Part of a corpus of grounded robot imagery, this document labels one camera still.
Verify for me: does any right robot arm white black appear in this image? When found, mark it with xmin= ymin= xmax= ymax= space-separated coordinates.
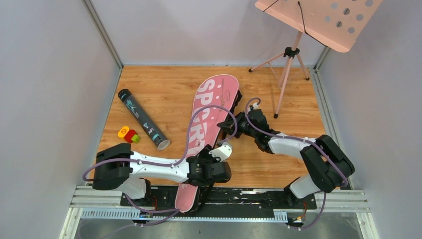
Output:
xmin=218 ymin=110 xmax=355 ymax=208

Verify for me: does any pink racket bag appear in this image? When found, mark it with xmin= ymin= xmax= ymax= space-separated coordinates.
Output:
xmin=174 ymin=74 xmax=243 ymax=214

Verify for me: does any pink music stand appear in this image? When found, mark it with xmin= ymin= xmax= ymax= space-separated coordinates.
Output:
xmin=249 ymin=0 xmax=382 ymax=118

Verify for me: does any black shuttlecock tube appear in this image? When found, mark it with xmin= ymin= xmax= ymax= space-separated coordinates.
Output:
xmin=117 ymin=89 xmax=170 ymax=151

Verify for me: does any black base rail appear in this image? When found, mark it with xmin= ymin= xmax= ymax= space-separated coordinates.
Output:
xmin=132 ymin=186 xmax=317 ymax=218

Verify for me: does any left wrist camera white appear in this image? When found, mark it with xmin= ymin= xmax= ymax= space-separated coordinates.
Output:
xmin=209 ymin=142 xmax=233 ymax=162

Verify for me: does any yellow red green toy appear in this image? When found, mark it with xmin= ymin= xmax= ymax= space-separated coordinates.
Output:
xmin=117 ymin=126 xmax=140 ymax=143

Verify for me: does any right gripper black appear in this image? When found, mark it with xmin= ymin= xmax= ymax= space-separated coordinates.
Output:
xmin=217 ymin=111 xmax=258 ymax=139

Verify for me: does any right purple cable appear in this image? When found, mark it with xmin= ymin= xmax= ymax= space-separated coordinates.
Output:
xmin=244 ymin=97 xmax=349 ymax=231

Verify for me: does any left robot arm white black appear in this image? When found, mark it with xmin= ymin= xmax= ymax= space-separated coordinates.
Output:
xmin=92 ymin=142 xmax=232 ymax=206

